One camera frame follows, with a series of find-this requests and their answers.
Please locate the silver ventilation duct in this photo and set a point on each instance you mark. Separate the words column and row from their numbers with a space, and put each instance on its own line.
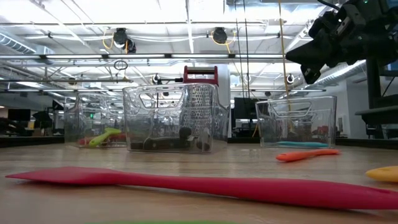
column 15, row 43
column 342, row 73

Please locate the computer monitor blue screen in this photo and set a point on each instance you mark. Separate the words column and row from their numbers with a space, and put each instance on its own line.
column 393, row 68

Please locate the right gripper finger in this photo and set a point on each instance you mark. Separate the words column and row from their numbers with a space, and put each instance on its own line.
column 308, row 54
column 325, row 29

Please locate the yellow silicone spatula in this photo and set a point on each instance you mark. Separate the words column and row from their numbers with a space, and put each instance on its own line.
column 385, row 173

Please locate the red steel box grater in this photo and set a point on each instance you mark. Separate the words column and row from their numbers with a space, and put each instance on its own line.
column 200, row 71

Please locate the long ceiling light bar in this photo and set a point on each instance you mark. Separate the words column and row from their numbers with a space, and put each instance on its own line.
column 140, row 56

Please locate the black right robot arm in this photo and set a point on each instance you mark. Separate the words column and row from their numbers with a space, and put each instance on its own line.
column 393, row 31

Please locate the orange silicone spatula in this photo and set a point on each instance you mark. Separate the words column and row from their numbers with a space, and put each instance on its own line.
column 304, row 154

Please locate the black desk stand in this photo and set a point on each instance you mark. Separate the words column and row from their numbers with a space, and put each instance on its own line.
column 373, row 81

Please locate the black background monitor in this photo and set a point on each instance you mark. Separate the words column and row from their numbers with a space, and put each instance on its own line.
column 245, row 109
column 18, row 115

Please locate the dark office chair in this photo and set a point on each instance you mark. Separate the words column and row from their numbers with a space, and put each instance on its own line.
column 42, row 119

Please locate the black utensils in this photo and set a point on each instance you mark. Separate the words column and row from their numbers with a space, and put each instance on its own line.
column 168, row 143

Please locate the grey side desk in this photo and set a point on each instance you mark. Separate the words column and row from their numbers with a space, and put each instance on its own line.
column 377, row 113

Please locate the clear plastic bin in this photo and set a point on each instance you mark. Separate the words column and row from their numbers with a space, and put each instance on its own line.
column 93, row 109
column 326, row 124
column 149, row 124

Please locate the blue silicone spatula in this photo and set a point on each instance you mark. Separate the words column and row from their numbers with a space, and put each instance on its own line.
column 301, row 144

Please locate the red silicone spatula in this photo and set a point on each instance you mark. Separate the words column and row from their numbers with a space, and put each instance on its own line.
column 217, row 186

